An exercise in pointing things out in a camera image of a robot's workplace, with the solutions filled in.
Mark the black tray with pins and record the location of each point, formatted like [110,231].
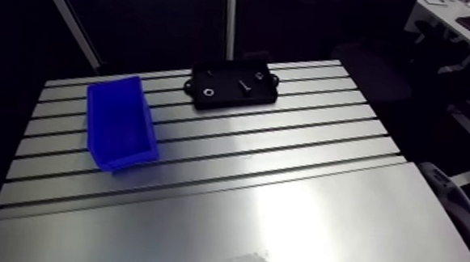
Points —
[226,89]

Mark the steel bolt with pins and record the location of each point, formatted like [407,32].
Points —
[245,87]

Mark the white desk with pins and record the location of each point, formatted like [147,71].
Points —
[445,16]

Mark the slanted grey post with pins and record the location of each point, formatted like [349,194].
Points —
[68,17]

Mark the upright grey post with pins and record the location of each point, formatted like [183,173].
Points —
[230,20]

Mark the blue bin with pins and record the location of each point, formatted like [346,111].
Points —
[118,126]

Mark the steel screw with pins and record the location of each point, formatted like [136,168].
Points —
[210,73]
[259,75]

